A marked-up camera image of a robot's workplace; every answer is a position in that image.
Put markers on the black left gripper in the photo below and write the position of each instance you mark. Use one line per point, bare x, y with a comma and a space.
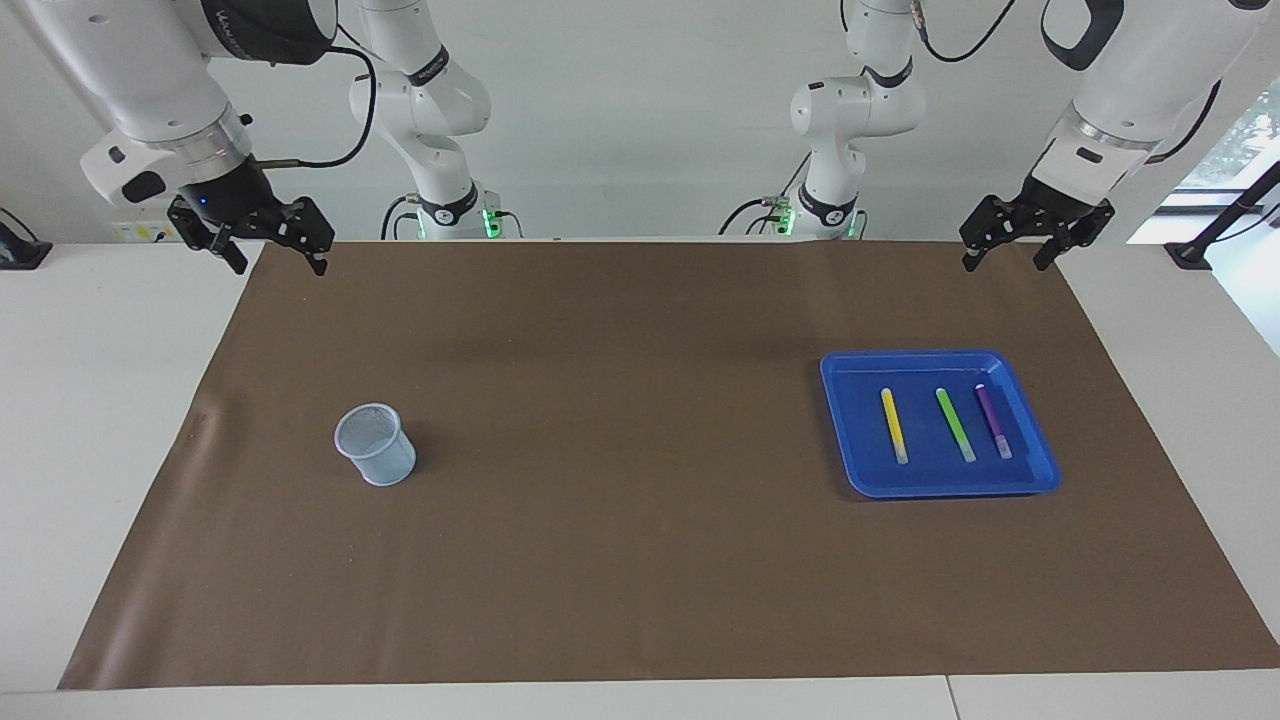
1050, 205

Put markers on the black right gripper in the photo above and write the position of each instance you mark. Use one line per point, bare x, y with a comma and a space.
235, 200

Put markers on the purple pen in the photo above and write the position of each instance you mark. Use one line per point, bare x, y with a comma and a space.
990, 415

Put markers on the green pen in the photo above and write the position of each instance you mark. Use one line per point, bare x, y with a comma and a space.
953, 422

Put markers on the yellow pen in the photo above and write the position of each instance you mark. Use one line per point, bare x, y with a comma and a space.
893, 425

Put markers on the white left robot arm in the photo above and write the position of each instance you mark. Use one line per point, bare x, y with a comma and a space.
850, 110

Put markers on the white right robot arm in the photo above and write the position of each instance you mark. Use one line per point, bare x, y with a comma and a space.
150, 90

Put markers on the black clamp stand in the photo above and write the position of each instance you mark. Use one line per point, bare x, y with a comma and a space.
1195, 250

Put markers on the window with greenery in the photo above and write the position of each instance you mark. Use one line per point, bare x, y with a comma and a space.
1240, 140

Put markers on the black table clamp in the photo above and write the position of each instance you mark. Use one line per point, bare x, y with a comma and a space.
20, 250

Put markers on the light blue mesh pen cup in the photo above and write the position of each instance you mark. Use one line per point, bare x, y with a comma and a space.
385, 465

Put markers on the blue plastic tray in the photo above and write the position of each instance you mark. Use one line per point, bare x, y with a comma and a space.
900, 470

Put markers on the brown table mat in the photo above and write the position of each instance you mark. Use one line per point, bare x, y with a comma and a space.
640, 560

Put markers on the white wall socket strip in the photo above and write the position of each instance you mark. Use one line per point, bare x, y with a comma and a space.
140, 232

